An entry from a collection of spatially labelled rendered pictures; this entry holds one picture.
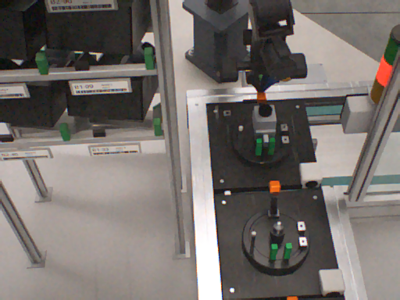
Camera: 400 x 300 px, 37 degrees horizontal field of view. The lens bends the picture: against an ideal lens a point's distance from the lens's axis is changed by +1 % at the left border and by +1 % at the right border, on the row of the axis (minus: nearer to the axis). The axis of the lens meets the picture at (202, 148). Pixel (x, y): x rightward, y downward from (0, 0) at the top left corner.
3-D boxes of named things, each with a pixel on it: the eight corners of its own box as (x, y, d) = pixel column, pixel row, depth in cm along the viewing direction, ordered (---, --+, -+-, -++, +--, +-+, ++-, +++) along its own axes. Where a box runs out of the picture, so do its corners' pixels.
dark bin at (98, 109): (107, 56, 127) (105, 22, 123) (169, 61, 126) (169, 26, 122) (67, 116, 102) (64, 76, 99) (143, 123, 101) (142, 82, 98)
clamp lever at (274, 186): (268, 209, 127) (269, 180, 122) (277, 209, 127) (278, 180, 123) (270, 220, 124) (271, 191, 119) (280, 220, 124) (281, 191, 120)
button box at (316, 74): (241, 82, 160) (241, 66, 155) (319, 77, 161) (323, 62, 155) (244, 102, 156) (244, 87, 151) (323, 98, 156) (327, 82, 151)
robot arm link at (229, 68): (312, 52, 123) (308, 31, 126) (221, 57, 122) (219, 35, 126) (306, 80, 129) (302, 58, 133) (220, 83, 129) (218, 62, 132)
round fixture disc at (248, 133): (228, 120, 144) (229, 115, 142) (287, 117, 144) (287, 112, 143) (233, 169, 136) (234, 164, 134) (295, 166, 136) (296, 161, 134)
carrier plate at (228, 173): (206, 110, 148) (206, 105, 146) (303, 105, 149) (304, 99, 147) (213, 194, 134) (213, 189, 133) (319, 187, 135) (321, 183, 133)
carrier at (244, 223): (214, 199, 134) (214, 169, 123) (321, 194, 134) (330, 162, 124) (223, 305, 120) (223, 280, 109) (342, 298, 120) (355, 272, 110)
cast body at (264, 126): (251, 118, 137) (253, 98, 131) (270, 116, 137) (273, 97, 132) (255, 148, 132) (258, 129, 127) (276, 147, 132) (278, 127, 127)
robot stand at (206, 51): (219, 31, 177) (220, -24, 160) (256, 57, 171) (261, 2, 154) (183, 57, 171) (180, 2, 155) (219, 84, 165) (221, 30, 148)
